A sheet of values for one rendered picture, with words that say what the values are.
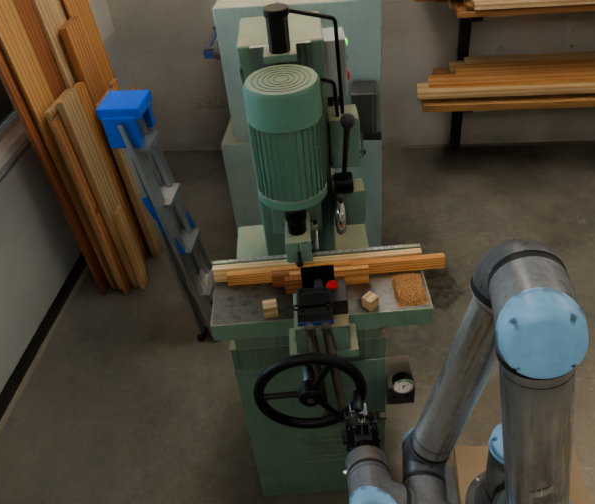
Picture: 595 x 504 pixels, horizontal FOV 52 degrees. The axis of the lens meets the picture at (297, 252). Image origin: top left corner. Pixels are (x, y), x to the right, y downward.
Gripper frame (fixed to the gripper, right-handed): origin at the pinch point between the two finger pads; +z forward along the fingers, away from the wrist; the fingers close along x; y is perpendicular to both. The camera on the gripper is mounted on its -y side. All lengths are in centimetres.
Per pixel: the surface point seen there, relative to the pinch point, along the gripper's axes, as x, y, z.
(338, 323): 2.6, 21.4, 8.5
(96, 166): 102, 44, 145
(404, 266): -18.1, 25.7, 32.3
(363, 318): -4.5, 17.0, 19.0
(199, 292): 59, -10, 115
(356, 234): -8, 26, 66
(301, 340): 12.3, 17.3, 8.9
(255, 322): 24.5, 18.7, 18.7
